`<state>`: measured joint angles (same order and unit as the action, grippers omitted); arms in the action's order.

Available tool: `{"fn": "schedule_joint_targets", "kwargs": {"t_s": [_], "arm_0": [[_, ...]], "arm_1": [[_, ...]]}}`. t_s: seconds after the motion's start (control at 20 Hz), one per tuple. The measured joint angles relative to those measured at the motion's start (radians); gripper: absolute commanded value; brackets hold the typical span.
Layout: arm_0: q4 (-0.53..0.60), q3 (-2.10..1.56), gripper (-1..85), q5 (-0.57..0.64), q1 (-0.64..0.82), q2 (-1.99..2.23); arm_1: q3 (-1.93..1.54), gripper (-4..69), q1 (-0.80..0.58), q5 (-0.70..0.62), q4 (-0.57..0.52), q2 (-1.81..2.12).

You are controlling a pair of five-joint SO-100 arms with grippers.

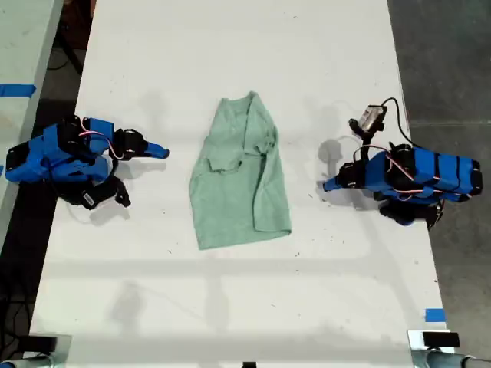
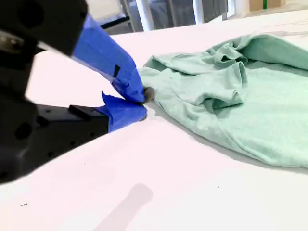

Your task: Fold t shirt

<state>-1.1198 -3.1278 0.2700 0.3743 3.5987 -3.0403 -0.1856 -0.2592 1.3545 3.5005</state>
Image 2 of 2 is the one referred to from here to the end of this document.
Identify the pale green T-shirt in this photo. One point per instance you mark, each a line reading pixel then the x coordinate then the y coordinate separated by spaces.
pixel 240 120

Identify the grey hanging cloth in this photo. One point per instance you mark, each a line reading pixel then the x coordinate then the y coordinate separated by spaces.
pixel 214 9

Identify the white post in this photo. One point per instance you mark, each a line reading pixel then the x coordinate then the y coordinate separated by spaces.
pixel 145 14
pixel 198 10

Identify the cardboard box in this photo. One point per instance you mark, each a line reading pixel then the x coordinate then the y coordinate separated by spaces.
pixel 265 4

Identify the black furniture edge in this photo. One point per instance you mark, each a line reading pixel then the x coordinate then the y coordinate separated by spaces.
pixel 115 21

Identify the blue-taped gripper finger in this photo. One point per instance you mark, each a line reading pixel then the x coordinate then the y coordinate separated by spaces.
pixel 101 55
pixel 120 115

